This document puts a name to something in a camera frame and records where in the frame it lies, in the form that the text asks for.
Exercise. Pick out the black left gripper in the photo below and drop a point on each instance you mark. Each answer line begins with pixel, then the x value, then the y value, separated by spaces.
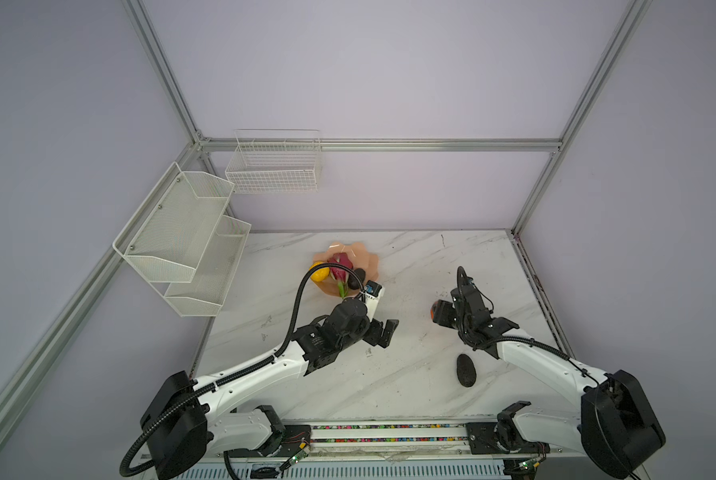
pixel 373 335

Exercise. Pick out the orange fruit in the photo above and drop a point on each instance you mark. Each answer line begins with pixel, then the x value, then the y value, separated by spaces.
pixel 437 311

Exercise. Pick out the dark avocado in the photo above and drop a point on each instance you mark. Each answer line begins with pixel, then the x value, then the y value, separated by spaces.
pixel 356 280
pixel 465 371

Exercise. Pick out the magenta dragon fruit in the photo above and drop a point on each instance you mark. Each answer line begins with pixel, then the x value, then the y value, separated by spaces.
pixel 340 275

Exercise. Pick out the yellow lemon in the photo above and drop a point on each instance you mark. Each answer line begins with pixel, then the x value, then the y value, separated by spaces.
pixel 321 274

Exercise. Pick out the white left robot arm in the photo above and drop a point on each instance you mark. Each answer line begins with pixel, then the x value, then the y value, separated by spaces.
pixel 180 425

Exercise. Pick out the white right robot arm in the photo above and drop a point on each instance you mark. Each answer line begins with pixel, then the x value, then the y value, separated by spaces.
pixel 612 421

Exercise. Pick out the peach wavy fruit bowl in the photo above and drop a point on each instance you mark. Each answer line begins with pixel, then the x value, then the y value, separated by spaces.
pixel 357 254

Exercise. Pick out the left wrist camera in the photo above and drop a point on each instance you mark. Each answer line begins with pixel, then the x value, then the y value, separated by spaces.
pixel 372 294

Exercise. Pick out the base rail with cables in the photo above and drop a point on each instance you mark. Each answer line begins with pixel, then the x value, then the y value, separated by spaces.
pixel 421 449

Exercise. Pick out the white wire wall basket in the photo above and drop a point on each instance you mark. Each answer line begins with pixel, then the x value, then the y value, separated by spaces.
pixel 275 161

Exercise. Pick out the white mesh wall shelf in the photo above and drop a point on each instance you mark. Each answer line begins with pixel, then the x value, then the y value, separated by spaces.
pixel 183 242

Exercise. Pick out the aluminium frame post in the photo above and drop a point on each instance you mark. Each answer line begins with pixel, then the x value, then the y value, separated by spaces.
pixel 625 29

